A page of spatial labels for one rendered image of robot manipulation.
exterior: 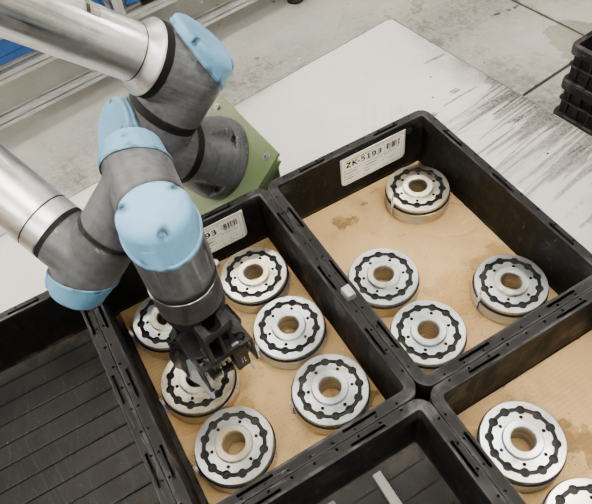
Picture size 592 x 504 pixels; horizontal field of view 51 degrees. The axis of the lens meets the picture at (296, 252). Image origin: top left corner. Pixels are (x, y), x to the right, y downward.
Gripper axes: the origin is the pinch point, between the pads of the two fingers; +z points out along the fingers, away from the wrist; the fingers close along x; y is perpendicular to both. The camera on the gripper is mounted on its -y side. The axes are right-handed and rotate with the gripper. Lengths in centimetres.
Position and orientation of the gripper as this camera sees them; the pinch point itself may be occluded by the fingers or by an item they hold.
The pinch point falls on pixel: (218, 366)
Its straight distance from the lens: 87.8
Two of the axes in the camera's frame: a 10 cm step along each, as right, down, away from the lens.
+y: 6.1, 6.0, -5.3
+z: 1.0, 6.0, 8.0
